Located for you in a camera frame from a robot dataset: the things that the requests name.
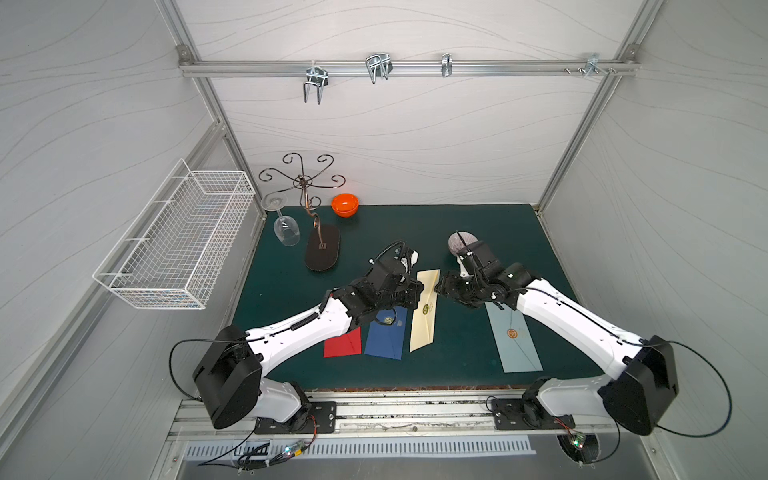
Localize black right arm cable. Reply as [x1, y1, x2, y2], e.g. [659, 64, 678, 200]
[656, 340, 734, 439]

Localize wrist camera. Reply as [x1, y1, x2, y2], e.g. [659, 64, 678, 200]
[399, 246, 418, 277]
[457, 255, 474, 278]

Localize cream yellow envelope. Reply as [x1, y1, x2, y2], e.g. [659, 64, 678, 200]
[410, 270, 440, 352]

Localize copper wine glass stand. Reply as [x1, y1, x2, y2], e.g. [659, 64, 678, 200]
[258, 152, 346, 272]

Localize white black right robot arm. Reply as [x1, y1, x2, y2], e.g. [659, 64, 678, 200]
[434, 241, 679, 436]

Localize red envelope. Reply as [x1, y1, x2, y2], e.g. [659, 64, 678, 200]
[323, 328, 362, 358]

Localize white wire basket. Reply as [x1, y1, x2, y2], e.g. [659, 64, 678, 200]
[92, 160, 255, 310]

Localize light teal envelope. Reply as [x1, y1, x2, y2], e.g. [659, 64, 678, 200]
[485, 302, 543, 374]

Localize white vented strip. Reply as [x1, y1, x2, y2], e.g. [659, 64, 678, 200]
[183, 435, 536, 463]

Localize pink striped glass bowl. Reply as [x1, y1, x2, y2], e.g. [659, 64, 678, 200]
[448, 231, 478, 256]

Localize clear wine glass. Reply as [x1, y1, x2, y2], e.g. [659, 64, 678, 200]
[261, 192, 300, 247]

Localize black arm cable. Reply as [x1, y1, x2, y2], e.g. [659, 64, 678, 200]
[167, 338, 247, 402]
[656, 340, 734, 439]

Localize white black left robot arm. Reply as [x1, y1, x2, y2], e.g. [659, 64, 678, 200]
[192, 249, 424, 430]

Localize blue envelope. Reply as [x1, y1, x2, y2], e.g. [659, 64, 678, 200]
[363, 307, 408, 360]

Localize aluminium overhead rail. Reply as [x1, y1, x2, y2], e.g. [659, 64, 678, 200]
[179, 57, 641, 79]

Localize metal double hook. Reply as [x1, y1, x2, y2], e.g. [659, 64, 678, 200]
[303, 66, 329, 105]
[365, 53, 393, 84]

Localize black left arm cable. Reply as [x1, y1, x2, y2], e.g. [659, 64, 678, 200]
[167, 338, 247, 402]

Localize orange bowl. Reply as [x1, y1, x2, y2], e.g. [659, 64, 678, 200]
[331, 193, 360, 218]

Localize metal bracket hook right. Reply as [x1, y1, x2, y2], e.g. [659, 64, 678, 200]
[563, 53, 618, 78]

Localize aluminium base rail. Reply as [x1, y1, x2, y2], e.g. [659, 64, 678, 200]
[167, 389, 607, 439]

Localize small metal hook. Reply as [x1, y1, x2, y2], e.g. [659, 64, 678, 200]
[441, 53, 453, 78]

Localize metal double hook middle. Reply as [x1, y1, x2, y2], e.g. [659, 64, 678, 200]
[365, 53, 393, 84]

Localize metal double hook left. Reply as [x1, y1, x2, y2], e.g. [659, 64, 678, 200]
[303, 66, 329, 105]

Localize small green circuit board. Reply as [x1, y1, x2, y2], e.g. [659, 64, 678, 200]
[282, 440, 311, 458]

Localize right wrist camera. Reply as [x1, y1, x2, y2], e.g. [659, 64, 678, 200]
[457, 255, 474, 278]

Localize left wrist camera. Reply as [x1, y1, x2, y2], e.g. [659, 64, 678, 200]
[399, 246, 418, 277]

